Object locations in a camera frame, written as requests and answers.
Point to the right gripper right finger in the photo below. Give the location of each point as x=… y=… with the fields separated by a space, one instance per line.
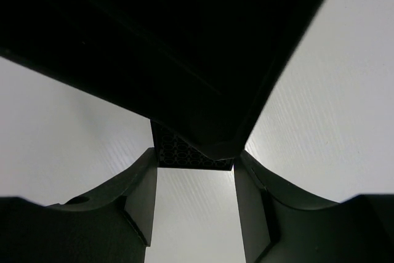
x=281 y=222

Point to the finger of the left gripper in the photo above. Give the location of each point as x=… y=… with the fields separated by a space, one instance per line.
x=204 y=69

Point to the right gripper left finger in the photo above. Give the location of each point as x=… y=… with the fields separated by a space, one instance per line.
x=132 y=191

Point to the black lego plate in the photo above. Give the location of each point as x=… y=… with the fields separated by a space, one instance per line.
x=173 y=152

